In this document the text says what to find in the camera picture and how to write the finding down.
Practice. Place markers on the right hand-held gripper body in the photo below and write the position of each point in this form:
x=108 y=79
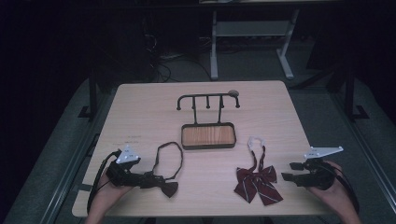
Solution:
x=320 y=175

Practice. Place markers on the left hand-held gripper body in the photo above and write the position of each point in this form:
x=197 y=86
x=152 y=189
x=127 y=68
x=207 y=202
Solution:
x=124 y=177

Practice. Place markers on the black bow tie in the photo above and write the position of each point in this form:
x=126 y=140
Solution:
x=169 y=189

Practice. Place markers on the dark red striped bow tie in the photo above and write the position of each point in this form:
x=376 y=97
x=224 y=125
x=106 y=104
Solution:
x=257 y=183

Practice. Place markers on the black hook rack wooden tray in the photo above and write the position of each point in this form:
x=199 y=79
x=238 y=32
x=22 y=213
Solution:
x=208 y=136

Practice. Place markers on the person's left hand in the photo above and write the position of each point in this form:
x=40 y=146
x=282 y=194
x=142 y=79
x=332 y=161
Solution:
x=109 y=194

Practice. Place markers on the person's right hand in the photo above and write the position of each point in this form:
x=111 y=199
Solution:
x=337 y=193

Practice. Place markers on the black metal stand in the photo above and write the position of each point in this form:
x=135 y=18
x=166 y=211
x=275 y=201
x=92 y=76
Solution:
x=92 y=93
x=350 y=93

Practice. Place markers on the round grey table grommet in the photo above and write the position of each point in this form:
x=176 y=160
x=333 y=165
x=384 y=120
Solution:
x=233 y=92

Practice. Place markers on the grey metal desk frame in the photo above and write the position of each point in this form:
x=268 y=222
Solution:
x=252 y=28

